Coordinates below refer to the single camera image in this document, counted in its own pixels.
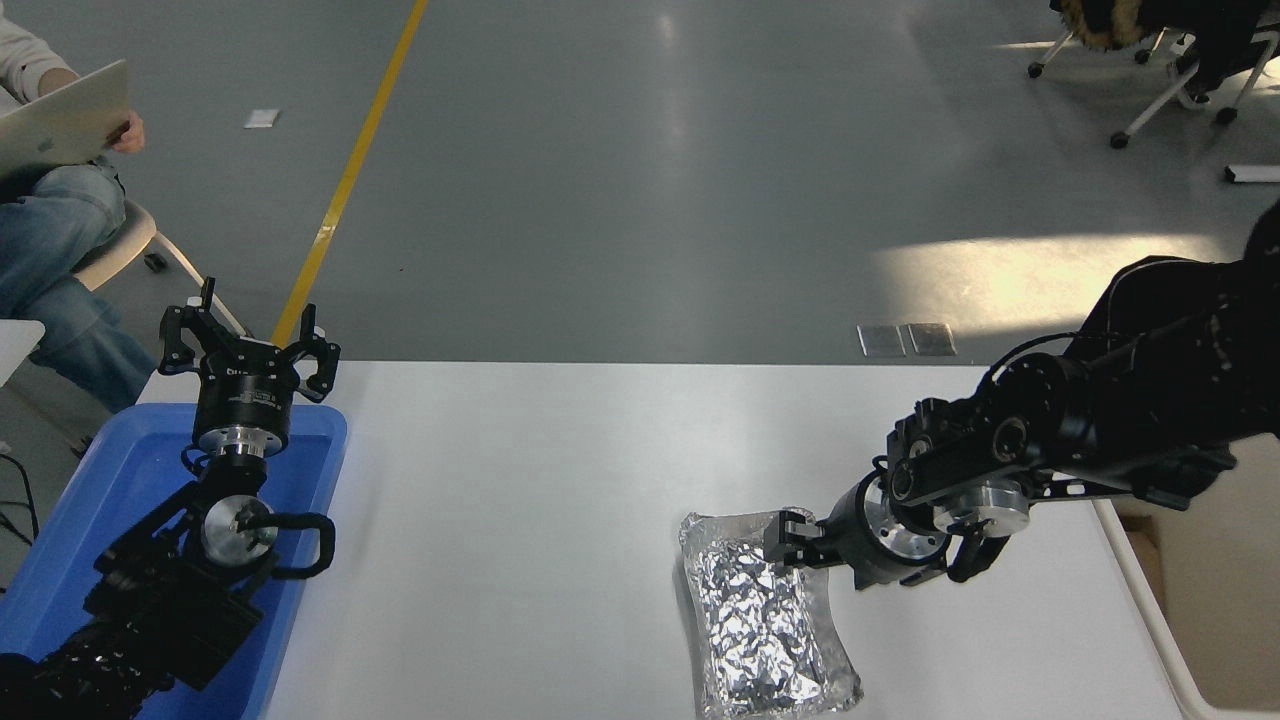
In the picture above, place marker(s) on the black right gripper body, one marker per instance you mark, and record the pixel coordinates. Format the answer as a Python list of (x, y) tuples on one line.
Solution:
[(852, 535)]

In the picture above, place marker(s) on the silver laptop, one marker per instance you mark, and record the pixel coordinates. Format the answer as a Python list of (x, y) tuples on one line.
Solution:
[(60, 125)]

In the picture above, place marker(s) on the silver floor plate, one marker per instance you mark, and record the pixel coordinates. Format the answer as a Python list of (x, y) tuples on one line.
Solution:
[(881, 340), (932, 338)]

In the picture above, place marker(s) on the person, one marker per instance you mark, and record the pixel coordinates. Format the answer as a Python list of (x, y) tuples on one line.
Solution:
[(1210, 30), (1160, 290), (50, 240)]

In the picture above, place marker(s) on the small white floor tag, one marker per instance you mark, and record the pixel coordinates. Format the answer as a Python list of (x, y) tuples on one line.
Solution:
[(263, 118)]

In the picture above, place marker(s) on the fur-trimmed dark jacket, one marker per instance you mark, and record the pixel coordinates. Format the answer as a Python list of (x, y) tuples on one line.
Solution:
[(1095, 25)]

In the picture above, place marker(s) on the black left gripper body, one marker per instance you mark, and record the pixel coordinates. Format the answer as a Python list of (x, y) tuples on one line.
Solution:
[(245, 390)]

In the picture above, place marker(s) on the beige chair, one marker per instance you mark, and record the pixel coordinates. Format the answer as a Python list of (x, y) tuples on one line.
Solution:
[(120, 245)]

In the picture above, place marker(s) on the white floor bar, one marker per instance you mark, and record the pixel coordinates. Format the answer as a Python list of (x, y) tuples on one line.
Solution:
[(1252, 173)]

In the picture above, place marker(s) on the person's hand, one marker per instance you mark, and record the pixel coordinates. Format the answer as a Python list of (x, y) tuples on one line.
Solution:
[(130, 133)]

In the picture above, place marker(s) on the large pale bin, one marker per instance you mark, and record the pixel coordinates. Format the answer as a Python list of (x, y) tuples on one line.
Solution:
[(1230, 600)]

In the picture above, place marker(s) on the white side table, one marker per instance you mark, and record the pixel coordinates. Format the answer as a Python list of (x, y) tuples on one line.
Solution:
[(15, 345)]

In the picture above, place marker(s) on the white-legged office chair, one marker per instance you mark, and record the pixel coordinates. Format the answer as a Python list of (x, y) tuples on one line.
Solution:
[(1157, 105), (1055, 52)]

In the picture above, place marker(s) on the blue plastic tray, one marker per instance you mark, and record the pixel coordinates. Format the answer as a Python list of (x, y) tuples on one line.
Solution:
[(120, 470)]

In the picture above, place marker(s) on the foil tray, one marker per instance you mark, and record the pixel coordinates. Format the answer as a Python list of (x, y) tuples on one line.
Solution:
[(760, 625)]

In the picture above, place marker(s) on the person's forearm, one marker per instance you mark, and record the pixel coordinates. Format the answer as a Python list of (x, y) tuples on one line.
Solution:
[(25, 55)]

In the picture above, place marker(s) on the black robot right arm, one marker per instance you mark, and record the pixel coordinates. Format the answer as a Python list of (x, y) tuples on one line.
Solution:
[(1050, 410)]

